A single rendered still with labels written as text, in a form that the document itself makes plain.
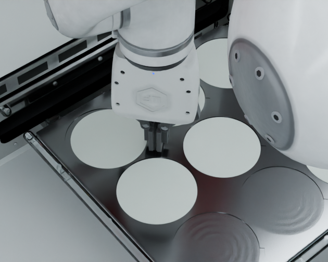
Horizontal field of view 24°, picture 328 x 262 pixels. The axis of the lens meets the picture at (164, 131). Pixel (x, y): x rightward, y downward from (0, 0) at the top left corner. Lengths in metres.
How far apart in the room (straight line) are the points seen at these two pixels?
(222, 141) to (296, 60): 0.68
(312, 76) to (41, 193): 0.77
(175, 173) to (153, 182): 0.03
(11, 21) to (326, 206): 0.44
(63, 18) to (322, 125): 0.44
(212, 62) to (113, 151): 0.21
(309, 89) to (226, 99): 0.73
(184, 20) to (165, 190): 0.24
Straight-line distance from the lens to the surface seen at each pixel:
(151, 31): 0.78
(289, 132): 0.32
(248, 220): 0.91
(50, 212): 1.02
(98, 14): 0.67
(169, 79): 0.84
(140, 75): 0.84
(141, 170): 0.95
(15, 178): 1.06
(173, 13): 0.76
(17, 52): 0.96
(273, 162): 0.97
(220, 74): 1.06
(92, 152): 0.97
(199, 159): 0.96
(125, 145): 0.98
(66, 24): 0.72
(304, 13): 0.30
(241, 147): 0.98
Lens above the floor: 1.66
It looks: 50 degrees down
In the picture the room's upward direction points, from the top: straight up
